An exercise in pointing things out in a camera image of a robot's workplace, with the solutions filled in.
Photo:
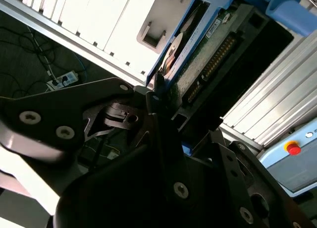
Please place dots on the hard disk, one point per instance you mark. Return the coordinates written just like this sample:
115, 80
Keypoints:
213, 47

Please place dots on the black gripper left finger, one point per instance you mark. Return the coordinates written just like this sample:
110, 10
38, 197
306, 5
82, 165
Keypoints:
62, 101

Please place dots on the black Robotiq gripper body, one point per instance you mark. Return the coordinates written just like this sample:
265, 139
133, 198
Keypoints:
119, 200

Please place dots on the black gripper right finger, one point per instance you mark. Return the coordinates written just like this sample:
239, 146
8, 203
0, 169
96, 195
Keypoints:
237, 178

